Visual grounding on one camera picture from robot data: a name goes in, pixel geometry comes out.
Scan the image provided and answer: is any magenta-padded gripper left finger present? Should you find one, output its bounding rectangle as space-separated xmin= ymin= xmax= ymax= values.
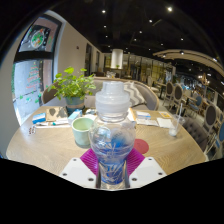
xmin=59 ymin=148 xmax=100 ymax=189

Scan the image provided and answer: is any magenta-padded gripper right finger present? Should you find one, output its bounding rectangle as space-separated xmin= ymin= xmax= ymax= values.
xmin=124 ymin=148 xmax=168 ymax=189

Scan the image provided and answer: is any clear blue-labelled drink bottle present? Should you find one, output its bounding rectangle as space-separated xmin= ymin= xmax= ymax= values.
xmin=88 ymin=80 xmax=137 ymax=190

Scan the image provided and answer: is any flat round red coaster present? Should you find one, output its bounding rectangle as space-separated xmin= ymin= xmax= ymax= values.
xmin=133 ymin=138 xmax=150 ymax=155

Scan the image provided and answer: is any pale green mug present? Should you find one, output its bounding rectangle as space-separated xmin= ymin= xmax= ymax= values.
xmin=71 ymin=116 xmax=95 ymax=148

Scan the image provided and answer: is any white paper napkin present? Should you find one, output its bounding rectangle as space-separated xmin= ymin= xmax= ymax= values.
xmin=156 ymin=117 xmax=174 ymax=129

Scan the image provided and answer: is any light blue small box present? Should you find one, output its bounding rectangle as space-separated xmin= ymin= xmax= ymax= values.
xmin=67 ymin=109 xmax=83 ymax=125

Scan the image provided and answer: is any white printed tissue box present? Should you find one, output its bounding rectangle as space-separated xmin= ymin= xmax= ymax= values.
xmin=84 ymin=107 xmax=138 ymax=128

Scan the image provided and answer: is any yellow card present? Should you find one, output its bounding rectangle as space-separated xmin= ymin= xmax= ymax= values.
xmin=159 ymin=111 xmax=173 ymax=119

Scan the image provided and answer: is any brown card stand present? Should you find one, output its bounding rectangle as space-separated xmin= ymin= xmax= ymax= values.
xmin=45 ymin=106 xmax=69 ymax=123

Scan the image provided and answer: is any blue white small pack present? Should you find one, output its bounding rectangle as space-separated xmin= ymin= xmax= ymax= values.
xmin=32 ymin=112 xmax=47 ymax=124

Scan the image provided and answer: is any grey curved sofa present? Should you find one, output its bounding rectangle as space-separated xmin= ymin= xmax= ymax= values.
xmin=41 ymin=76 xmax=160 ymax=112

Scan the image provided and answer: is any grey white chevron cushion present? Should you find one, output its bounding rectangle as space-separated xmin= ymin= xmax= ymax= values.
xmin=123 ymin=80 xmax=147 ymax=108

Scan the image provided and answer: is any group of dining chairs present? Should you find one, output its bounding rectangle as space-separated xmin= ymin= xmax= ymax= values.
xmin=146 ymin=73 xmax=224 ymax=154

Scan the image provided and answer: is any green potted plant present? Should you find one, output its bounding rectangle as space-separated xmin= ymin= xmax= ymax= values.
xmin=46 ymin=66 xmax=98 ymax=114

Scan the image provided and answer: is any group of ceiling lights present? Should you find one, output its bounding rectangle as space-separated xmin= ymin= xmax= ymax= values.
xmin=99 ymin=4 xmax=219 ymax=64

